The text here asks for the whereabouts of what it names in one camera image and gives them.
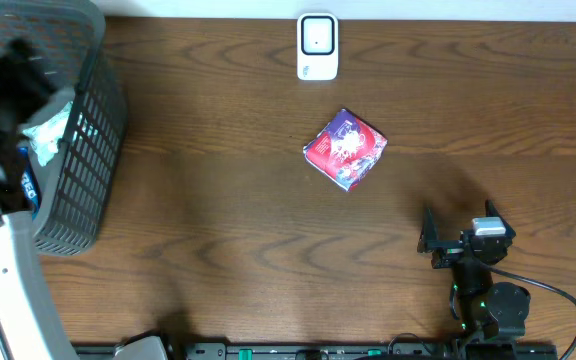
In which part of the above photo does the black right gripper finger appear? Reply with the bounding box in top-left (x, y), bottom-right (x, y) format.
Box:
top-left (417, 207), bottom-right (439, 253)
top-left (485, 199), bottom-right (502, 219)

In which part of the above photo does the red purple snack box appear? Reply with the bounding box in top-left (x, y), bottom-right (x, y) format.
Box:
top-left (303, 108), bottom-right (388, 192)

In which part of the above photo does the mint green wipes packet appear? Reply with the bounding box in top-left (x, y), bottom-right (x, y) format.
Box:
top-left (19, 101), bottom-right (73, 167)

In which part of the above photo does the blue Oreo cookie pack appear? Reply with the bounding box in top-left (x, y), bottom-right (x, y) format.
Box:
top-left (18, 147), bottom-right (41, 219)

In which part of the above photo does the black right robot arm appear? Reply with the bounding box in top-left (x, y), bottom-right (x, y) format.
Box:
top-left (417, 200), bottom-right (531, 342)

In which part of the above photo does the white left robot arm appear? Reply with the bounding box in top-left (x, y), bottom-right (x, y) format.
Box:
top-left (0, 38), bottom-right (170, 360)

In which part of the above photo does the white barcode scanner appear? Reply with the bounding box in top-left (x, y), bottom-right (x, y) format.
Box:
top-left (297, 13), bottom-right (339, 81)

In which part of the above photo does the dark grey plastic basket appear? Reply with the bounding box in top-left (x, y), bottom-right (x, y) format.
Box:
top-left (0, 0), bottom-right (127, 256)

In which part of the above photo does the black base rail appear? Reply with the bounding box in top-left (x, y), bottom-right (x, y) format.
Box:
top-left (164, 342), bottom-right (558, 360)

